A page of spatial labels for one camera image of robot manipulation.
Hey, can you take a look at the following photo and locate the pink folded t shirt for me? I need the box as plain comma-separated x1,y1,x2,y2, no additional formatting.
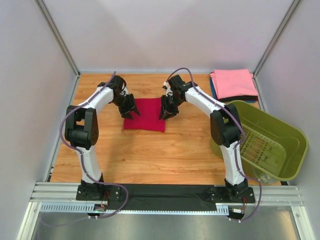
209,69,259,101

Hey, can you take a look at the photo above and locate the left aluminium frame post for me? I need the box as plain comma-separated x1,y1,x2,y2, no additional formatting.
34,0,81,77

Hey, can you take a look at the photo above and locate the aluminium frame post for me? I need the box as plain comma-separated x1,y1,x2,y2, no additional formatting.
34,0,81,77
253,0,302,78

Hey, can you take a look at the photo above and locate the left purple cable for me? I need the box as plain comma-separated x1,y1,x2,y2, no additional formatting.
39,71,130,226

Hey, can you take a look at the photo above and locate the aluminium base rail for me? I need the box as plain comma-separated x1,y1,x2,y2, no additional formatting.
30,182,304,216

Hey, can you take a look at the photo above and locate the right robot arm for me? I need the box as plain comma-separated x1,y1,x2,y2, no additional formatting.
159,74,248,203

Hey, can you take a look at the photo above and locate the olive green plastic basket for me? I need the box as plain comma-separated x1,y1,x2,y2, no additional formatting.
209,99,310,183

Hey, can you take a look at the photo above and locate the black folded t shirt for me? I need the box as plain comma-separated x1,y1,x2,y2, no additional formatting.
217,95,258,103

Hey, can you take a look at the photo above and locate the right aluminium frame post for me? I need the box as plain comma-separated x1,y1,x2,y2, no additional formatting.
253,0,302,78

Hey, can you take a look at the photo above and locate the crimson red t shirt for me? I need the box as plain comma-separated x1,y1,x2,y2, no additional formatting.
123,98,166,133

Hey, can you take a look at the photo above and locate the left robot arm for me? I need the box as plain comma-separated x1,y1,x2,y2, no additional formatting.
59,74,140,201

